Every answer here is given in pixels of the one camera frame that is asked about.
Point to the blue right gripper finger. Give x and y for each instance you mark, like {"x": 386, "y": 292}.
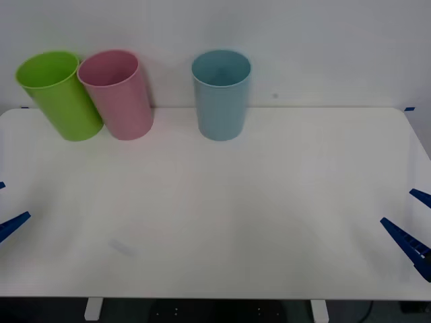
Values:
{"x": 409, "y": 244}
{"x": 422, "y": 198}

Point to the green plastic bin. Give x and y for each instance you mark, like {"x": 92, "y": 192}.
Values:
{"x": 57, "y": 97}

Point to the white table leg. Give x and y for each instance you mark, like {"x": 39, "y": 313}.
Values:
{"x": 319, "y": 310}
{"x": 93, "y": 309}

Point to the pink plastic bin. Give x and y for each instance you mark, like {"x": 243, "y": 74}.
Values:
{"x": 118, "y": 97}

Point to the pale blue plastic bin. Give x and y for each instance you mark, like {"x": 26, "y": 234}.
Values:
{"x": 220, "y": 107}

